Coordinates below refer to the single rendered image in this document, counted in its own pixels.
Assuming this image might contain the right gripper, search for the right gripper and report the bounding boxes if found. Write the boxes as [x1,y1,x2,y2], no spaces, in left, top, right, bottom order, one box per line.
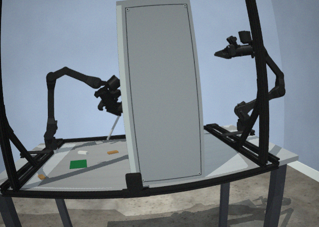
[214,44,244,59]

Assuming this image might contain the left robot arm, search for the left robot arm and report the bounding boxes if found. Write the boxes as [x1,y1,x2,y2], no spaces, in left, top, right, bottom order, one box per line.
[44,67,121,150]

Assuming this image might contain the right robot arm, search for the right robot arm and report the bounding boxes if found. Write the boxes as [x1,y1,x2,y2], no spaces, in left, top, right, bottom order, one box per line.
[226,30,286,131]

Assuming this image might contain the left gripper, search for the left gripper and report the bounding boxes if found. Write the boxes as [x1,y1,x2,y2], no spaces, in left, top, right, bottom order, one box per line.
[98,94,123,116]

